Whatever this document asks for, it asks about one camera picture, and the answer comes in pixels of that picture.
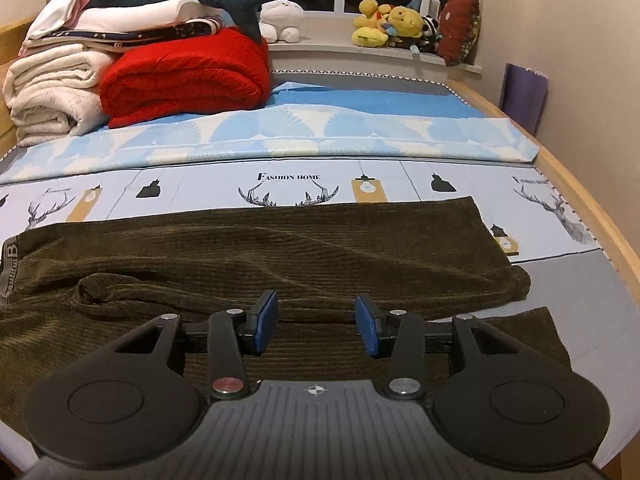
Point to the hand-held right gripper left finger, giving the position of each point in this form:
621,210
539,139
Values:
264,322

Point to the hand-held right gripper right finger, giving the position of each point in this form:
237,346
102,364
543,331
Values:
367,325

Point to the light blue patterned quilt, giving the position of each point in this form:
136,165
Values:
350,130

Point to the red folded blanket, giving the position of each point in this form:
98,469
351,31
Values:
190,80

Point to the white window sill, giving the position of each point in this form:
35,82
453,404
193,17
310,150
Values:
330,32

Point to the yellow duck plush toy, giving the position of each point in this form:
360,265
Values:
369,25

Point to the panda plush toy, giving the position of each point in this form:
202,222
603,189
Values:
431,30

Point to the white plush toy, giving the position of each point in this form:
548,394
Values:
280,17

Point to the yellow round plush toy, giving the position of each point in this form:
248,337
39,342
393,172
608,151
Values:
406,21

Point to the navy patterned folded cloth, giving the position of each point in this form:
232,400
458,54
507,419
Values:
150,34

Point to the dark red cushion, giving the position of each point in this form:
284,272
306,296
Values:
457,27

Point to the cream folded blanket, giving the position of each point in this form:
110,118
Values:
50,90

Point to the white plastic object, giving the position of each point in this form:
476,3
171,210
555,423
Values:
430,5

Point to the white folded quilt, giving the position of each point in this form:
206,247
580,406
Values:
140,14

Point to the wooden bed frame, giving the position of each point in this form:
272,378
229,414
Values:
575,185

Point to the purple box by wall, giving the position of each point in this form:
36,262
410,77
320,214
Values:
522,97

